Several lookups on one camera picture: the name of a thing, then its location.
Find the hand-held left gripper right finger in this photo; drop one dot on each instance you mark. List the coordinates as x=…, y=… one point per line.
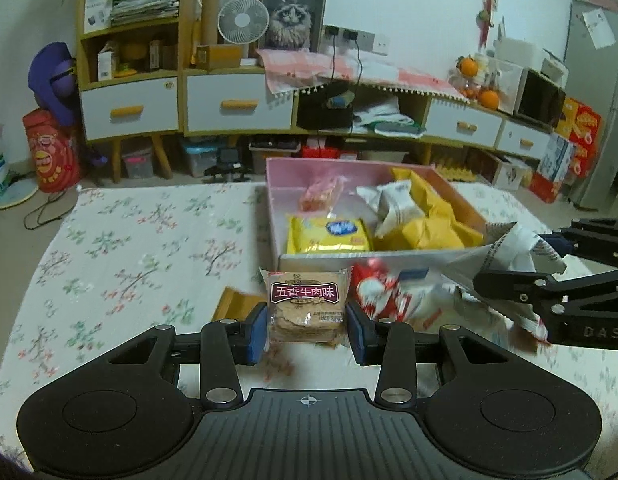
x=358, y=335

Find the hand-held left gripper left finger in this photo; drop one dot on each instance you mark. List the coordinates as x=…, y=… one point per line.
x=256, y=336

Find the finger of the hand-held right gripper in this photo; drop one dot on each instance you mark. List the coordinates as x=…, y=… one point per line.
x=514, y=285
x=584, y=242

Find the white printed packet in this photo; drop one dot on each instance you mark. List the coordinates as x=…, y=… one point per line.
x=514, y=250

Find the brown label biscuit packet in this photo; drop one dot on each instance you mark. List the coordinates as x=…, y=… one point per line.
x=304, y=310

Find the pink cardboard box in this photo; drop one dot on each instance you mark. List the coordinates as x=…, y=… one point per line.
x=339, y=261

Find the large yellow snack bag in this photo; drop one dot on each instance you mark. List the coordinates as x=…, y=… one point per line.
x=434, y=230

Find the small yellow snack packet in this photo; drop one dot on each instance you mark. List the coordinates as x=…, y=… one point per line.
x=314, y=237

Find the white pillow snack packet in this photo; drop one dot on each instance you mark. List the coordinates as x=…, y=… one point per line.
x=396, y=207

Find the pink snack packet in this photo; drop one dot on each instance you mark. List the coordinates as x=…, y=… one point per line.
x=320, y=195

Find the yellow packet on table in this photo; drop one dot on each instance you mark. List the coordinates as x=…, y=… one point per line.
x=234, y=305

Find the red white snack packet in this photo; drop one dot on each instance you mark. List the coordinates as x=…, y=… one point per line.
x=434, y=302
x=374, y=290

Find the printed carton box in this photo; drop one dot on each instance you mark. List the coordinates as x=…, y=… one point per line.
x=554, y=165

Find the white cardboard box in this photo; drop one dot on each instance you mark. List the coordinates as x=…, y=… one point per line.
x=509, y=172

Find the orange red snack carton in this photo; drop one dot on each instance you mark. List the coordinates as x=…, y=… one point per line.
x=581, y=130

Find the white cabinet drawer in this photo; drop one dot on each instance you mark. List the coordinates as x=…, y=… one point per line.
x=464, y=124
x=239, y=104
x=524, y=141
x=129, y=110

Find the yellow egg tray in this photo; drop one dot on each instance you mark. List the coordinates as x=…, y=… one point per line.
x=454, y=172

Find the grey refrigerator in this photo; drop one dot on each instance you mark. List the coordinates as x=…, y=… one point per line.
x=596, y=110

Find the floral printed blanket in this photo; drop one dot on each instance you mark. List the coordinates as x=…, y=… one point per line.
x=139, y=260

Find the black microwave oven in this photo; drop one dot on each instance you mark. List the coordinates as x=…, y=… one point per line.
x=541, y=97

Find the orange fruit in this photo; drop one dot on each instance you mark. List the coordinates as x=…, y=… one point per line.
x=489, y=99
x=469, y=66

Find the low wooden cabinet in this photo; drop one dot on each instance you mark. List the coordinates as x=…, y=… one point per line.
x=414, y=142

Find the black device on floor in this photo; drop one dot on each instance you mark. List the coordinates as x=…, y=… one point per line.
x=229, y=162

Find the clear plastic bin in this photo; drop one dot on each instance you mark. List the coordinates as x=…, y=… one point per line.
x=384, y=155

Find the red boxes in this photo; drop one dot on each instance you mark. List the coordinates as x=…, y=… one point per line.
x=329, y=152

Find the bowl of small oranges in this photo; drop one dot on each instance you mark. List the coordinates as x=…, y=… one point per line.
x=469, y=87

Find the folded papers in cabinet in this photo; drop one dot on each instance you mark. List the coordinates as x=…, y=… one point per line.
x=389, y=120

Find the black bag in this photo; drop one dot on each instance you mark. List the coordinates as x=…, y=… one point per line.
x=324, y=115

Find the pink tablecloth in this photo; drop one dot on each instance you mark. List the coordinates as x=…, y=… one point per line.
x=389, y=77

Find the red printed bag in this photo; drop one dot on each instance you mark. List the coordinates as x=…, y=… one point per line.
x=51, y=155

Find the small brown cardboard box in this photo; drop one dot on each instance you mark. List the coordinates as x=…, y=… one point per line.
x=219, y=56

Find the framed cat picture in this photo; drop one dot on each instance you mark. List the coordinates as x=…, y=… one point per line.
x=291, y=15

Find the tall wooden shelf cabinet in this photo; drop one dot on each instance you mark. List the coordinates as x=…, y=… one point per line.
x=186, y=20

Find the purple plush toy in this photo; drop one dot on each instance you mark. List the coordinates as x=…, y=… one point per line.
x=54, y=80

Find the stack of papers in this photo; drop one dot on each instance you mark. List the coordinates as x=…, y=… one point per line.
x=146, y=6

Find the small white box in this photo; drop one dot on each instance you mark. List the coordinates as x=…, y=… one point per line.
x=98, y=10

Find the wall sockets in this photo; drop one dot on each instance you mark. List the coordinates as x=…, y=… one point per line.
x=364, y=40

